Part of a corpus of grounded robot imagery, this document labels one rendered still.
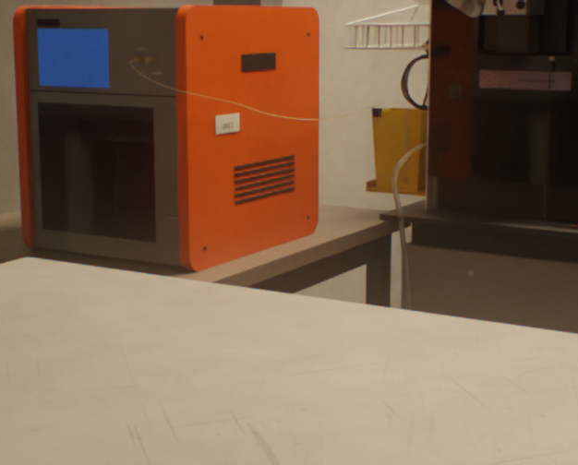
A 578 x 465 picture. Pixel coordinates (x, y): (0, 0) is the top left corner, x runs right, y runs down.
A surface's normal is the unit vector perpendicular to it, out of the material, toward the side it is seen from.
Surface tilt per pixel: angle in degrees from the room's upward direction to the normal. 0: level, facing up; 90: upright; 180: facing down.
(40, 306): 0
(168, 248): 90
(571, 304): 90
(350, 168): 90
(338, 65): 90
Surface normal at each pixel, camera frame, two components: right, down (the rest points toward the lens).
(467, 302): -0.51, 0.16
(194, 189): 0.86, 0.09
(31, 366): 0.00, -0.98
